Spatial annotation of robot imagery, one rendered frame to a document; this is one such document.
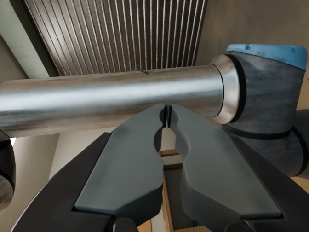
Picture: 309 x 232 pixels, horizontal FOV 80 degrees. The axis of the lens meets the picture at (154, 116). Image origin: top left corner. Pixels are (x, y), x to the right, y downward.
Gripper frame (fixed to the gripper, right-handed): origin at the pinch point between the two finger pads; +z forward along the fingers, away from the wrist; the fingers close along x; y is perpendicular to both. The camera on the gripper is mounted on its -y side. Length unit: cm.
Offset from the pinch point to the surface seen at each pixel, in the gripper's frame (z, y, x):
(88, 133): 296, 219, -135
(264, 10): 161, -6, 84
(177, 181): 208, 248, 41
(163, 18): 282, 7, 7
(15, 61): 246, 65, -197
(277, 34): 141, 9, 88
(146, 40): 289, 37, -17
